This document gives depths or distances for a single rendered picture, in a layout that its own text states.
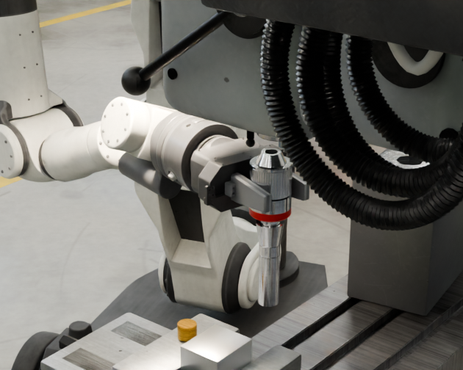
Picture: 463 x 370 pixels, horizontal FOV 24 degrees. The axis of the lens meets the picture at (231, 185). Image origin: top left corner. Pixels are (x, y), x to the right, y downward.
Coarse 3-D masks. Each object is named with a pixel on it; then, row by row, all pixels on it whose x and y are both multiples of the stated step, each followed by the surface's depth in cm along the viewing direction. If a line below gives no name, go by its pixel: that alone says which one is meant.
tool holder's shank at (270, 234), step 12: (264, 228) 118; (276, 228) 118; (264, 240) 119; (276, 240) 119; (264, 252) 120; (276, 252) 120; (264, 264) 121; (276, 264) 121; (264, 276) 121; (276, 276) 121; (264, 288) 122; (276, 288) 122; (264, 300) 122; (276, 300) 123
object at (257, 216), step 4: (252, 212) 118; (256, 212) 117; (288, 212) 118; (252, 216) 118; (256, 216) 117; (260, 216) 117; (264, 216) 117; (268, 216) 117; (272, 216) 117; (276, 216) 117; (280, 216) 117; (284, 216) 117; (288, 216) 118; (260, 220) 117; (264, 220) 117; (268, 220) 117; (272, 220) 117; (276, 220) 117; (280, 220) 117
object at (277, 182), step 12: (252, 168) 116; (264, 168) 115; (276, 168) 115; (288, 168) 116; (252, 180) 116; (264, 180) 115; (276, 180) 115; (288, 180) 116; (276, 192) 116; (288, 192) 117; (276, 204) 116; (288, 204) 117
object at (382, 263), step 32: (416, 160) 148; (352, 224) 148; (448, 224) 148; (352, 256) 150; (384, 256) 147; (416, 256) 144; (448, 256) 151; (352, 288) 151; (384, 288) 149; (416, 288) 146
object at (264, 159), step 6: (264, 150) 117; (270, 150) 116; (276, 150) 116; (258, 156) 117; (264, 156) 116; (270, 156) 115; (276, 156) 115; (282, 156) 116; (258, 162) 116; (264, 162) 116; (270, 162) 115; (276, 162) 115; (282, 162) 116
